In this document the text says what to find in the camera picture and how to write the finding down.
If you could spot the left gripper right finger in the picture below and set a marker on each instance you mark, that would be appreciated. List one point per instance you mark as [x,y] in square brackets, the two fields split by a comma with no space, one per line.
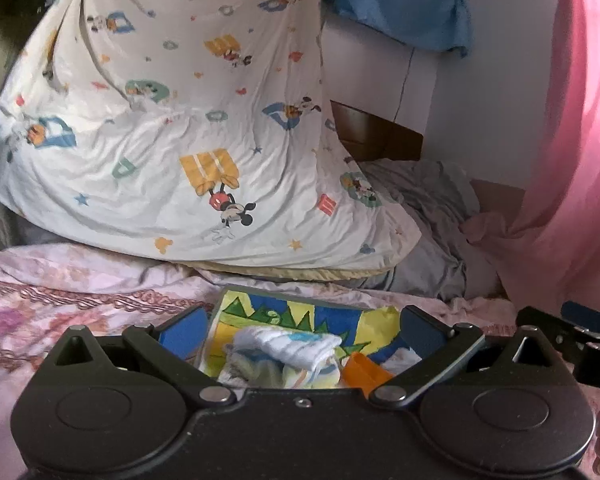
[443,350]

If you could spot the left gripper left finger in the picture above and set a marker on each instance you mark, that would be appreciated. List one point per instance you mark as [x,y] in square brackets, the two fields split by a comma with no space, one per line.
[165,348]

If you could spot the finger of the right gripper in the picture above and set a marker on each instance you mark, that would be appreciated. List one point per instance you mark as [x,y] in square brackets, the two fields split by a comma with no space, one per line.
[562,335]
[580,315]

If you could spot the orange soft cloth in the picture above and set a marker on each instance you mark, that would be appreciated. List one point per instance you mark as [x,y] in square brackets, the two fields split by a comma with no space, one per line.
[360,372]

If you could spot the white towel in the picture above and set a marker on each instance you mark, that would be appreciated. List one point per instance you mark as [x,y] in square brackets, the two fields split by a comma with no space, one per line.
[276,358]

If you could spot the pink curtain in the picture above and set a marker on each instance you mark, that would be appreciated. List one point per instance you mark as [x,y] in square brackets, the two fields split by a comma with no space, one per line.
[550,252]

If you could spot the dinosaur print storage box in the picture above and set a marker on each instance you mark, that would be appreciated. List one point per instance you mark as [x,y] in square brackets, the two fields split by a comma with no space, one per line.
[374,333]

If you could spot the grey blanket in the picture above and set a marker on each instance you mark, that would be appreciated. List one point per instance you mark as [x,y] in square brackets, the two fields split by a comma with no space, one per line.
[442,265]

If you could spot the pink floral bed quilt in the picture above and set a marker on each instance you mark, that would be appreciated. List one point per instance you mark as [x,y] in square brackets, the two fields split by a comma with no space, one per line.
[48,288]

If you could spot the dark wooden headboard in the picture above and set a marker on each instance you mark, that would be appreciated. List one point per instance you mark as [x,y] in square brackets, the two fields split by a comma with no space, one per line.
[369,137]

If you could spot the Mickey Mouse print pillow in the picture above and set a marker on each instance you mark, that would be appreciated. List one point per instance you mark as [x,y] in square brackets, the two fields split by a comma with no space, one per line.
[192,131]

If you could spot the blue cloth on wall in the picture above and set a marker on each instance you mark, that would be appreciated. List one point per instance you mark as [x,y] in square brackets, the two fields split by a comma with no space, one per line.
[431,25]

